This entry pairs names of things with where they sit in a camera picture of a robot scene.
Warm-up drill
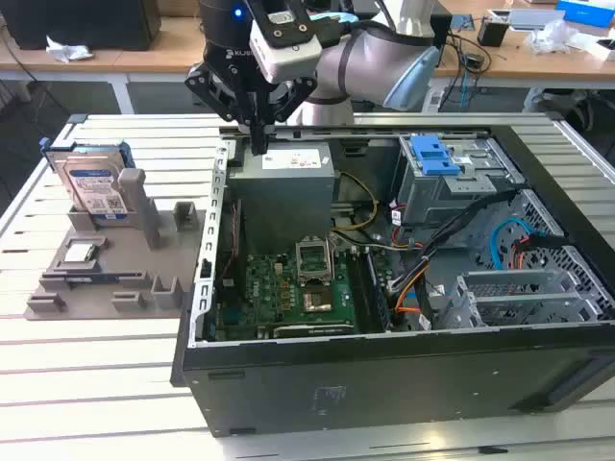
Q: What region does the installed RAM stick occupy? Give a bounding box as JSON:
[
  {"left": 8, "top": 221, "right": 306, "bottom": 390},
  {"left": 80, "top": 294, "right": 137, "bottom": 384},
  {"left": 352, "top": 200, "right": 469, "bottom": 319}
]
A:
[{"left": 365, "top": 249, "right": 393, "bottom": 333}]

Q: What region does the grey parts rack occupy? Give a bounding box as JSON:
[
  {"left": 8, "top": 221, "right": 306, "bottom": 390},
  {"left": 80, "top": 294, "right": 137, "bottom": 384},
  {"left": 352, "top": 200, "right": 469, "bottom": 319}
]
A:
[{"left": 23, "top": 167, "right": 208, "bottom": 322}]

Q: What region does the metal socket cover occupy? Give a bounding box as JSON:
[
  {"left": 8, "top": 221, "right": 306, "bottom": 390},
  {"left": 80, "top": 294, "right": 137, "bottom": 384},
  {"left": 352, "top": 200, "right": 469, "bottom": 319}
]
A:
[{"left": 294, "top": 237, "right": 335, "bottom": 285}]

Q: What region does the black computer tower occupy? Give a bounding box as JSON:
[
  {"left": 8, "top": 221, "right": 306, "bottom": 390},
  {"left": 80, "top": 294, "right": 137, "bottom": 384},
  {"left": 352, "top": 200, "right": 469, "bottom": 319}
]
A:
[{"left": 2, "top": 0, "right": 162, "bottom": 52}]

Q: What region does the white power strip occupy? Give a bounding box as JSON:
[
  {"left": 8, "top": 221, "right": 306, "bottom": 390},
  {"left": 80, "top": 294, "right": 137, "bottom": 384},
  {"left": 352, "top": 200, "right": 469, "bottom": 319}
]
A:
[{"left": 422, "top": 88, "right": 446, "bottom": 114}]

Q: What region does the silver flat box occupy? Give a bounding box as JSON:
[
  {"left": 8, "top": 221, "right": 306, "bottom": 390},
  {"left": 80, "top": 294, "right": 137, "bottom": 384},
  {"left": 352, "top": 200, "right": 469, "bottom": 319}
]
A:
[{"left": 507, "top": 8, "right": 566, "bottom": 33}]

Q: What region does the blue cardboard box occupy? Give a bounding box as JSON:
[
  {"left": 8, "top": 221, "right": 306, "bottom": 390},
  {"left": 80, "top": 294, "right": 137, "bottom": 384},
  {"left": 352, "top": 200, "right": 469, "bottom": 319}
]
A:
[{"left": 555, "top": 0, "right": 615, "bottom": 25}]

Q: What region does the black speaker box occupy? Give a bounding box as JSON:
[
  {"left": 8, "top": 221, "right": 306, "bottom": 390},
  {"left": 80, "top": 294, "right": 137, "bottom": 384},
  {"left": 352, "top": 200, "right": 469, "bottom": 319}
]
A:
[{"left": 429, "top": 12, "right": 454, "bottom": 50}]

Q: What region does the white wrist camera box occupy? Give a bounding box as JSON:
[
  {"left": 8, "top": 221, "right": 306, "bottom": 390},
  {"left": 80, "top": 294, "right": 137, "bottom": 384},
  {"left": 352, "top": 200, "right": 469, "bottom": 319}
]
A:
[{"left": 244, "top": 0, "right": 322, "bottom": 84}]

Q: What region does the hard disk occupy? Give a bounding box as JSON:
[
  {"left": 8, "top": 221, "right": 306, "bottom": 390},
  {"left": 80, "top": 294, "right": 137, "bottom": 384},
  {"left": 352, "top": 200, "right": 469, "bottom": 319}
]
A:
[{"left": 40, "top": 137, "right": 134, "bottom": 222}]

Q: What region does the RAM slot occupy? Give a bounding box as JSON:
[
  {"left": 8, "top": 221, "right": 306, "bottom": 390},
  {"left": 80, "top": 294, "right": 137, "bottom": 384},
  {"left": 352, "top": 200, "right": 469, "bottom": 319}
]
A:
[{"left": 348, "top": 248, "right": 370, "bottom": 333}]

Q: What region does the CPU socket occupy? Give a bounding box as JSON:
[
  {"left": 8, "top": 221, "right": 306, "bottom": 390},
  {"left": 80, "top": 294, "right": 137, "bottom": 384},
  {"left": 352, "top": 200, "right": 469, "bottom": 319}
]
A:
[{"left": 300, "top": 282, "right": 333, "bottom": 314}]

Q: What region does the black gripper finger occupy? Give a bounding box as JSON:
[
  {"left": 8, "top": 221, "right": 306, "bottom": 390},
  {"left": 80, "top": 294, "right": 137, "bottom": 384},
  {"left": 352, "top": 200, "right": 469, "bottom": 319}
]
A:
[
  {"left": 258, "top": 75, "right": 319, "bottom": 156},
  {"left": 184, "top": 65, "right": 261, "bottom": 156}
]

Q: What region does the RAM stick on rack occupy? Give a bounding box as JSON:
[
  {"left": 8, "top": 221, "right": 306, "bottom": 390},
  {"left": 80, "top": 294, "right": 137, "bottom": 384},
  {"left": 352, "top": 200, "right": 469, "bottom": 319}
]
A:
[{"left": 41, "top": 271, "right": 145, "bottom": 285}]

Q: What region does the silver CPU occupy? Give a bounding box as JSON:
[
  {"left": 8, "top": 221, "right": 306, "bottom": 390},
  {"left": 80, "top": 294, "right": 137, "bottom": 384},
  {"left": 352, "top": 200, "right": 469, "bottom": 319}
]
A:
[{"left": 64, "top": 242, "right": 100, "bottom": 264}]

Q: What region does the small white box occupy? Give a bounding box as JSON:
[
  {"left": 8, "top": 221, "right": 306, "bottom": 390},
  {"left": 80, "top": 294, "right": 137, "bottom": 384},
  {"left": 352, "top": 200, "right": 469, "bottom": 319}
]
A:
[{"left": 592, "top": 37, "right": 615, "bottom": 62}]

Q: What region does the grey power supply unit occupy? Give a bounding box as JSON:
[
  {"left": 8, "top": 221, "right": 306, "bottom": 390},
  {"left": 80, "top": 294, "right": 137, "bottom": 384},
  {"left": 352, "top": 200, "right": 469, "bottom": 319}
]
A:
[{"left": 228, "top": 141, "right": 336, "bottom": 255}]

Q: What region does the black office chair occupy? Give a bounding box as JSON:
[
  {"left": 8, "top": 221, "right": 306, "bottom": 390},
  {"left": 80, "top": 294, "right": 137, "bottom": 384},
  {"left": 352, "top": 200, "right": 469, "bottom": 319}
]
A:
[{"left": 560, "top": 89, "right": 598, "bottom": 136}]

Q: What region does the black open PC case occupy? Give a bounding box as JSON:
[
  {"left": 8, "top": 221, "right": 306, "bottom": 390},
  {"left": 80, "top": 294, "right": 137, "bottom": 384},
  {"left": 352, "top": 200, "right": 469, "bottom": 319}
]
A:
[{"left": 170, "top": 122, "right": 615, "bottom": 438}]

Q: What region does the green motherboard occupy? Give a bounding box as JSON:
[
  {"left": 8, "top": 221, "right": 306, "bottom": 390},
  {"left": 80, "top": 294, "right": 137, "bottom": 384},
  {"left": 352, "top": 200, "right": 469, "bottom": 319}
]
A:
[{"left": 210, "top": 244, "right": 391, "bottom": 338}]

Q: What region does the orange red power wire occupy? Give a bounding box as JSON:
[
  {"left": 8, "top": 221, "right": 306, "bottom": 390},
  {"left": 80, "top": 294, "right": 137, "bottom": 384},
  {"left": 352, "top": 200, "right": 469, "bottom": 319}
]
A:
[{"left": 510, "top": 231, "right": 567, "bottom": 271}]

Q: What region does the black cable bundle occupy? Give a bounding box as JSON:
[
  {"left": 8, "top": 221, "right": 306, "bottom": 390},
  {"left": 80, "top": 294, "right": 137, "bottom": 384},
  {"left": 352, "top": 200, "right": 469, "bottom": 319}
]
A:
[{"left": 386, "top": 189, "right": 523, "bottom": 294}]

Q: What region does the metal optical drive cage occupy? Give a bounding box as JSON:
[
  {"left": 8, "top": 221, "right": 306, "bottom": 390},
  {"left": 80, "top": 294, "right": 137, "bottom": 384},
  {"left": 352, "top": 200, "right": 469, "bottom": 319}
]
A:
[{"left": 391, "top": 135, "right": 526, "bottom": 228}]

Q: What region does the blue data wire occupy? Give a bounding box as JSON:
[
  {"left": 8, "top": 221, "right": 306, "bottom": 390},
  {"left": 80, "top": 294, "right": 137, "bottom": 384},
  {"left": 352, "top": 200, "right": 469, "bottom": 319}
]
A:
[{"left": 490, "top": 215, "right": 561, "bottom": 271}]

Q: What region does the clear plastic bag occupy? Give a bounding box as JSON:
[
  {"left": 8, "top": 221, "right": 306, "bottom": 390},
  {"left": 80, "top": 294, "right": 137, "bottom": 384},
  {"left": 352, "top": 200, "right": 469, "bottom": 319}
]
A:
[{"left": 522, "top": 18, "right": 583, "bottom": 55}]

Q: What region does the crumpled white paper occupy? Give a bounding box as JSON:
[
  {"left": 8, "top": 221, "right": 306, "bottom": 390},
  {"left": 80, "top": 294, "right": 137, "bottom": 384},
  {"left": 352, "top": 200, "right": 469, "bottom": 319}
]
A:
[{"left": 45, "top": 34, "right": 95, "bottom": 64}]

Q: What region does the metal disk bay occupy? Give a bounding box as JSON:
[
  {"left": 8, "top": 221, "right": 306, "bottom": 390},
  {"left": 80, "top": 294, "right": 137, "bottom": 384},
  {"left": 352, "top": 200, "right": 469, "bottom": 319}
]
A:
[{"left": 434, "top": 268, "right": 604, "bottom": 331}]

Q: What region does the black open box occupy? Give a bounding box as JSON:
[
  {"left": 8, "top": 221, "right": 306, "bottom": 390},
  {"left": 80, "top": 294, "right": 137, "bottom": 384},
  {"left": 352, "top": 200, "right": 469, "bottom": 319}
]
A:
[{"left": 477, "top": 17, "right": 509, "bottom": 48}]

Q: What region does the hanging blue cable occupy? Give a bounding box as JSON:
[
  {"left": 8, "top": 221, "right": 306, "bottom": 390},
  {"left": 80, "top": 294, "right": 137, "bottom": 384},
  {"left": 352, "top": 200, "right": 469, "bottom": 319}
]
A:
[{"left": 458, "top": 52, "right": 471, "bottom": 112}]

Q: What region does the blue plastic drive latch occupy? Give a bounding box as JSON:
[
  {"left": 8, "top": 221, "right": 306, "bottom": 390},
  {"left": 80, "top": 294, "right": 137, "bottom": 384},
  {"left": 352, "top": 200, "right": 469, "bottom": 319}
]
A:
[{"left": 410, "top": 135, "right": 460, "bottom": 178}]

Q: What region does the yellow black wire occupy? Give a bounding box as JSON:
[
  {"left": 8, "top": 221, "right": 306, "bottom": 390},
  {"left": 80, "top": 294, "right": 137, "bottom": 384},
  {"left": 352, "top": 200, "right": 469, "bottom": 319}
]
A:
[{"left": 331, "top": 170, "right": 381, "bottom": 235}]

